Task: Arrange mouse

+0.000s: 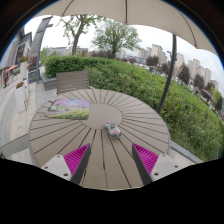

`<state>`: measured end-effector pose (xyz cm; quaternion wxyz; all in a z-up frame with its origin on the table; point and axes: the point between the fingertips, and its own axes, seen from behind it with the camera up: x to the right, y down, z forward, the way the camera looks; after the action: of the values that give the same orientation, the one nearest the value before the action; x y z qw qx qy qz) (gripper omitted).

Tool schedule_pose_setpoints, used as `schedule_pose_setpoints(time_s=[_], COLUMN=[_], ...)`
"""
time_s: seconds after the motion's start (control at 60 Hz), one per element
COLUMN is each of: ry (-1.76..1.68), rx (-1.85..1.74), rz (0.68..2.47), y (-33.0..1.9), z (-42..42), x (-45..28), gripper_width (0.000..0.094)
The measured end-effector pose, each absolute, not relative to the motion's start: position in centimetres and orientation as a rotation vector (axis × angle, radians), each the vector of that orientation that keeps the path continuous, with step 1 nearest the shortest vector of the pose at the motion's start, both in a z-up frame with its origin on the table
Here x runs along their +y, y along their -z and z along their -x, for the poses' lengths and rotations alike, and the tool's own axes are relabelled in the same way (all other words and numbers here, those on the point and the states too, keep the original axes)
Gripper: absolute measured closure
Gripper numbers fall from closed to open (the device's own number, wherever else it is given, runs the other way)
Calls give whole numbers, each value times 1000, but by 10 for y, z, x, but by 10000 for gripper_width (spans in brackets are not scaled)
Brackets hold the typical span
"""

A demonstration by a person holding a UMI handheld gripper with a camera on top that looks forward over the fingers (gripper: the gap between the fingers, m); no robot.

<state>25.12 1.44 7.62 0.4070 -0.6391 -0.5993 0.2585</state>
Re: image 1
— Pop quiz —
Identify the dark grey sign pillar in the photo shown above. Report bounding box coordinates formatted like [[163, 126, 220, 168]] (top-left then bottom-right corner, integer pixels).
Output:
[[28, 15, 54, 84]]

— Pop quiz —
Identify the round-crowned leafy tree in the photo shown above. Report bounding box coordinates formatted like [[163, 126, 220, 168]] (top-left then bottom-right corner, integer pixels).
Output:
[[91, 18, 143, 59]]

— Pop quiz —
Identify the low white flower planter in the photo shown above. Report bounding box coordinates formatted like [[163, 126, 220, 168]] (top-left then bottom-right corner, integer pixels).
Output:
[[14, 79, 30, 113]]

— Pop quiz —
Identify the floral print mouse pad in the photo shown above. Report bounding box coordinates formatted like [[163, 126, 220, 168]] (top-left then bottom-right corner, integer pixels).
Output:
[[44, 97, 92, 121]]

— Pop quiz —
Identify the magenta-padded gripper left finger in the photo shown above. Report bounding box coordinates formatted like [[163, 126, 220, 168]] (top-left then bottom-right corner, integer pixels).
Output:
[[41, 143, 92, 186]]

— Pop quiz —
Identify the beige cantilever patio umbrella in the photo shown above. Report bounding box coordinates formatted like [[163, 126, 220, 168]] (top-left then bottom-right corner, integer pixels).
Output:
[[34, 0, 218, 115]]

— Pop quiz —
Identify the beige apartment blocks group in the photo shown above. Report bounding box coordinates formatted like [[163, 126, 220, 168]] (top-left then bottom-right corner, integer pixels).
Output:
[[136, 43, 221, 94]]

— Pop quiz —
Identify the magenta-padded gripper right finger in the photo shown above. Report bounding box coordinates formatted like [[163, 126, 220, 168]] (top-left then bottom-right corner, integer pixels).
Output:
[[131, 143, 183, 186]]

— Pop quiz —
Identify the grey transparent computer mouse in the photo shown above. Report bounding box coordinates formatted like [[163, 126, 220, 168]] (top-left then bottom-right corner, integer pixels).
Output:
[[103, 121, 123, 140]]

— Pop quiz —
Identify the thin-crowned leaning tree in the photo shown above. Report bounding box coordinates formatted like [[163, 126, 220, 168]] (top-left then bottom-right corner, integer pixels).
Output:
[[59, 13, 98, 56]]

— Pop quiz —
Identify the green trimmed hedge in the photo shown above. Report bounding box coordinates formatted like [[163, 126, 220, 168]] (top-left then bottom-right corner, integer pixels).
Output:
[[44, 54, 224, 161]]

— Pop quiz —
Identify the grey shopfront building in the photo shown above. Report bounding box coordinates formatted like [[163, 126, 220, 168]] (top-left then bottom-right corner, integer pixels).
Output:
[[0, 28, 33, 89]]

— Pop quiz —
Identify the tall white flower planter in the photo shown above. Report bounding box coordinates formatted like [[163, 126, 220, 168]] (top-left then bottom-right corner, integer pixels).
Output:
[[18, 56, 30, 81]]

